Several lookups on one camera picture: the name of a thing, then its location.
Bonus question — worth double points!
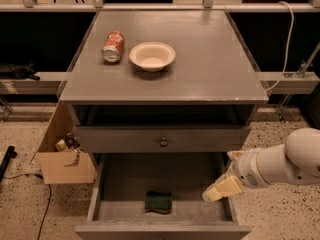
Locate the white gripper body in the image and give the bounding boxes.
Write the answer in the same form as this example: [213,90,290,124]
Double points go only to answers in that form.
[233,148,269,189]

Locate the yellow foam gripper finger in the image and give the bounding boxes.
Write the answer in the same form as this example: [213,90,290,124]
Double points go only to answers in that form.
[227,150,244,161]
[202,176,243,202]

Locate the green yellow scrubbing sponge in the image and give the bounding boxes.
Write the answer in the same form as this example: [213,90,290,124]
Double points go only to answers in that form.
[145,191,172,214]

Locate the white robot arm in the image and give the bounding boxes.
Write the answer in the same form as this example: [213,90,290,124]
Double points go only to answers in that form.
[202,128,320,202]

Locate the round metal drawer knob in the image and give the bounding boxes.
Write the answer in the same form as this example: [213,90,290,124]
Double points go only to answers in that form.
[159,137,168,147]

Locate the grey wooden drawer cabinet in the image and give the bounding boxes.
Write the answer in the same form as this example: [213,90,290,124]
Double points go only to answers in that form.
[58,9,270,240]

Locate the grey open middle drawer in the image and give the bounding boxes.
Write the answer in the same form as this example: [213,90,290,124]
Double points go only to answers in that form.
[75,153,250,240]

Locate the grey closed upper drawer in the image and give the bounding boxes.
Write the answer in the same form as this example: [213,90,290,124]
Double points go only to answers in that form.
[74,126,250,153]

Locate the white paper bowl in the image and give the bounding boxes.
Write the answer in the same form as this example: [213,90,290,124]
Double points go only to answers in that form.
[129,42,176,72]

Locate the crushed orange soda can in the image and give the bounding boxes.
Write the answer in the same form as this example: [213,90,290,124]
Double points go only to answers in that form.
[102,31,125,63]

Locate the items inside cardboard box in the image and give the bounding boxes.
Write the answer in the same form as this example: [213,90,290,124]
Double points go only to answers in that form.
[55,135,80,152]

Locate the open cardboard box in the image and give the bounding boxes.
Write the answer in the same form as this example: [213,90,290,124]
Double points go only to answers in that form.
[36,103,96,184]

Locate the black pole on floor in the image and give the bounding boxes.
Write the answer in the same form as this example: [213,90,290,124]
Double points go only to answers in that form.
[0,146,17,182]

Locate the white cable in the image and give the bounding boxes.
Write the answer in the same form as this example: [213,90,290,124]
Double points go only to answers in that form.
[264,0,296,93]

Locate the metal frame rail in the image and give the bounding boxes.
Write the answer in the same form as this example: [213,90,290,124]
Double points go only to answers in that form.
[0,3,288,13]

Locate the black floor cable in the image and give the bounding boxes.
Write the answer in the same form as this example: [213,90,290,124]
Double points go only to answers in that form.
[3,173,53,240]

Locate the black object on rail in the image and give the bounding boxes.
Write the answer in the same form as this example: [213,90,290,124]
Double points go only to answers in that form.
[0,63,40,81]

